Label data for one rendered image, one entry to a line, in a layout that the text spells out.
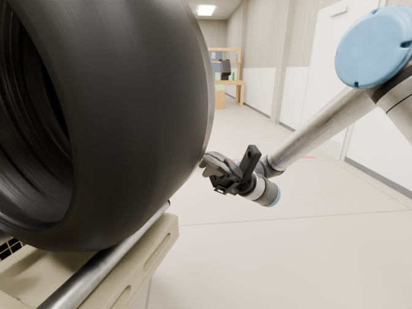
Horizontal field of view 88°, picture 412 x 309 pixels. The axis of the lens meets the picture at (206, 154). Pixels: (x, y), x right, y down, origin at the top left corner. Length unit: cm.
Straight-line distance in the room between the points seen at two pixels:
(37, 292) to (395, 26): 80
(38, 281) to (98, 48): 55
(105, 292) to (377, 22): 64
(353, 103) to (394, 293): 145
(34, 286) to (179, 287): 102
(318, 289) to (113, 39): 164
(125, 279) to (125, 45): 42
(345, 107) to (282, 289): 123
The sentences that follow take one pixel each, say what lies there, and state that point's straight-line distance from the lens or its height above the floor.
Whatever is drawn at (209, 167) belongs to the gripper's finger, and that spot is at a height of 101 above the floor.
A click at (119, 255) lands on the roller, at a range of 50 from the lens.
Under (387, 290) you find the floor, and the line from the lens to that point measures 189.
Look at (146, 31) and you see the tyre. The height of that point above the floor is 129.
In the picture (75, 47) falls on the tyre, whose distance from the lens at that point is 27.
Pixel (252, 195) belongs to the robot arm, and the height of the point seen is 89.
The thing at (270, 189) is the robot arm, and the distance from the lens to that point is 74.
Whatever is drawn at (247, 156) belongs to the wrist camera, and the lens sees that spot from 61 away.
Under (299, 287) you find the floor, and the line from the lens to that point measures 165.
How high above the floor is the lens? 125
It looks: 22 degrees down
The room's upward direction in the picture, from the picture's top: straight up
